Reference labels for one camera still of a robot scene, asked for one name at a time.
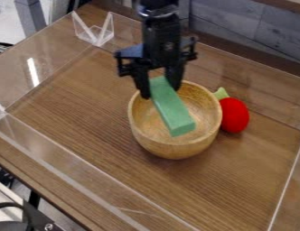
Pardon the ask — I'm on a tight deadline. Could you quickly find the green rectangular stick block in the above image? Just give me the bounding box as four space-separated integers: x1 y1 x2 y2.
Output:
150 76 195 137

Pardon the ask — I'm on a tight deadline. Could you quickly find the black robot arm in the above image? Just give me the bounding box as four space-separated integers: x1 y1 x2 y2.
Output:
114 0 196 99

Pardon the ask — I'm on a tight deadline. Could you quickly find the black equipment with cable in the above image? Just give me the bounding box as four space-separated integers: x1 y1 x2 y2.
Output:
0 202 65 231

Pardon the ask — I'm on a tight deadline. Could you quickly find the clear acrylic tray enclosure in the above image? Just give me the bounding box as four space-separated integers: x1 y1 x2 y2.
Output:
0 19 300 231

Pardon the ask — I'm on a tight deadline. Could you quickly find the black table leg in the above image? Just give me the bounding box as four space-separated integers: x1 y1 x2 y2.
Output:
28 190 40 208

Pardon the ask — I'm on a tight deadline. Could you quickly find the clear acrylic corner bracket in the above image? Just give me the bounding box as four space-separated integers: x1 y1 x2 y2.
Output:
71 11 114 47

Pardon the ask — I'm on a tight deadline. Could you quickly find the brown wooden bowl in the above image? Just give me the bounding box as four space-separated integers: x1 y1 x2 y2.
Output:
127 81 222 160

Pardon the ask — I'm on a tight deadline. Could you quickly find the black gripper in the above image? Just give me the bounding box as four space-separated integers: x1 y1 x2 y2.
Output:
114 14 196 99

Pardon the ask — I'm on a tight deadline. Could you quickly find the red plush strawberry toy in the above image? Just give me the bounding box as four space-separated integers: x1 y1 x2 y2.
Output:
214 87 250 134

